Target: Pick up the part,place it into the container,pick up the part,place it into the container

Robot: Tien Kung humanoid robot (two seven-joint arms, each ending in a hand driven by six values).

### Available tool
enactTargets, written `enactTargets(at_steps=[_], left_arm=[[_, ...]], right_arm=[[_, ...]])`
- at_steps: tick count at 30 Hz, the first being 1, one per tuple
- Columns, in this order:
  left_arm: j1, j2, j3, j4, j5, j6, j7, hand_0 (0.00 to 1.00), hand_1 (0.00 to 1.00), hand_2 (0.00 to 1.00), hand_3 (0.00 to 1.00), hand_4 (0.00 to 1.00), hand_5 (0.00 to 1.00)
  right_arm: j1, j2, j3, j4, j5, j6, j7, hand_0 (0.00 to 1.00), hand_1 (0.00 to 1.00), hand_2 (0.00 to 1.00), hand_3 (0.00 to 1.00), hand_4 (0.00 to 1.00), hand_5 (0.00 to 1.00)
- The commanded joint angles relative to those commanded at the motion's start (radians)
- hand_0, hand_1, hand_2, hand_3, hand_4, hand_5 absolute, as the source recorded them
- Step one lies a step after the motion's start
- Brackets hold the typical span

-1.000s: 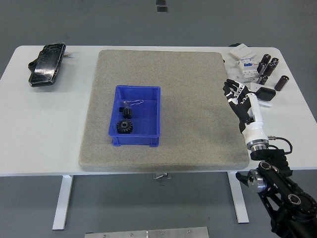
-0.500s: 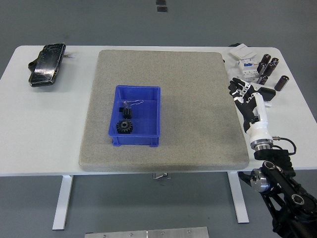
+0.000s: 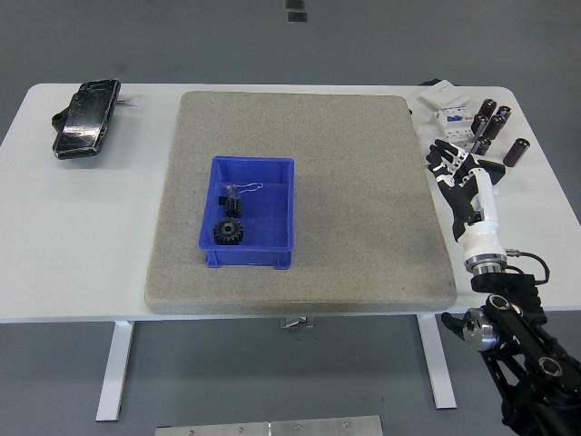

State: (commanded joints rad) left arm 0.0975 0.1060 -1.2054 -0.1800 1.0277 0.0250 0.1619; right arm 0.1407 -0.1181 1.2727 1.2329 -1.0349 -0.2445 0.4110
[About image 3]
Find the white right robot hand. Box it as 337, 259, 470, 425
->
425, 138, 505, 261

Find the small black gear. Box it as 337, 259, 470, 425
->
222, 194, 244, 218

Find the large black gear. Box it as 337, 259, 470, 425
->
212, 217, 247, 247

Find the black power adapter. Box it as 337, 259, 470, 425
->
481, 159, 507, 186

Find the white circuit breaker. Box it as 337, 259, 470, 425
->
434, 103, 478, 149

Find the clear plastic bag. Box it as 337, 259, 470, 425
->
416, 114, 448, 154

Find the white table leg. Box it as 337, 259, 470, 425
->
95, 320, 135, 421
416, 315, 458, 410

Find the grey-brown foam mat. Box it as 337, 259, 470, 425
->
143, 90, 458, 315

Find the blue plastic bin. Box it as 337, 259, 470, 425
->
198, 155, 296, 270

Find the silver metal plate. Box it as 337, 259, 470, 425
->
155, 414, 384, 436

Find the black wrapped device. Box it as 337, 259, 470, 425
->
50, 78, 123, 161

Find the white switch panel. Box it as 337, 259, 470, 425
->
419, 79, 470, 110

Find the metal table bracket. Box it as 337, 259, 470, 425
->
279, 316, 316, 330

